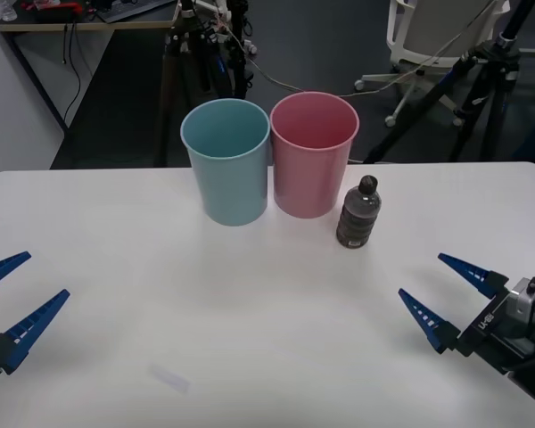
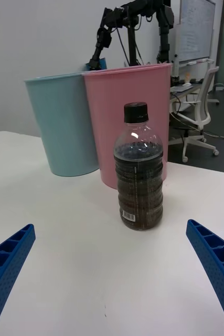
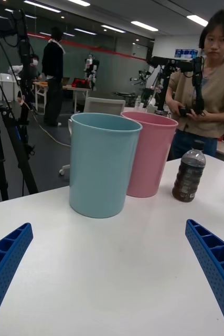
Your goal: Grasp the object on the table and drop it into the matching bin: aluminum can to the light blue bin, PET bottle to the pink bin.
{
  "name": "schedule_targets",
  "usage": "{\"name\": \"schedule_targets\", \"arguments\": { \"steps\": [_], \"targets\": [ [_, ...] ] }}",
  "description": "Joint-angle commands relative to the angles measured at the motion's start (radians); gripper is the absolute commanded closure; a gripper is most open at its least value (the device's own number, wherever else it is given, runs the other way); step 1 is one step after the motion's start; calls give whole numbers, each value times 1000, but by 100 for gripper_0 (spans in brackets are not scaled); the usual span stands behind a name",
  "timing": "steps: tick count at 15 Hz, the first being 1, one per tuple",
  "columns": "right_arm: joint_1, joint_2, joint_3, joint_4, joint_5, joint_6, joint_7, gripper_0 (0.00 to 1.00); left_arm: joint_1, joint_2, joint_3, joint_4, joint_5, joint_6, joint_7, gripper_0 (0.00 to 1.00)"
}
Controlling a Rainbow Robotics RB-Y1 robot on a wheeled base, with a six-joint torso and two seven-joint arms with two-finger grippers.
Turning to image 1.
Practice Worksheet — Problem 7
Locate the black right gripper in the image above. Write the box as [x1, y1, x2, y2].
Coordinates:
[399, 252, 535, 375]

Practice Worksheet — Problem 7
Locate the dark plastic bottle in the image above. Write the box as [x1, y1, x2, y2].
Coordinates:
[335, 175, 383, 249]

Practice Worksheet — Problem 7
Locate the pink plastic bin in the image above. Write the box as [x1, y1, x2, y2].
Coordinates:
[269, 91, 361, 219]

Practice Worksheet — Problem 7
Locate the black tripod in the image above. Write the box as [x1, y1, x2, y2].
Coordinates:
[158, 0, 255, 169]
[363, 0, 535, 165]

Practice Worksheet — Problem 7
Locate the pale blue plastic bin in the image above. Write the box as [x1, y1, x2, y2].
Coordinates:
[179, 98, 270, 227]

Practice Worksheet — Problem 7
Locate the white office chair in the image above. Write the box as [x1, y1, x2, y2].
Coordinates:
[354, 0, 498, 128]

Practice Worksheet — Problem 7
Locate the dark desk with pale edge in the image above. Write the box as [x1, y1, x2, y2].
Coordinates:
[0, 0, 182, 133]

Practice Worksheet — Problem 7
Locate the black keyboard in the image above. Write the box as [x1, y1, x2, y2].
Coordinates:
[95, 0, 176, 24]

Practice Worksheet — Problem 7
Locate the black hanging cable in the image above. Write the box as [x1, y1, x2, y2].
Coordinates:
[61, 21, 84, 130]

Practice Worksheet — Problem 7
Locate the pale long cable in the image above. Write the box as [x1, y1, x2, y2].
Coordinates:
[213, 0, 498, 97]

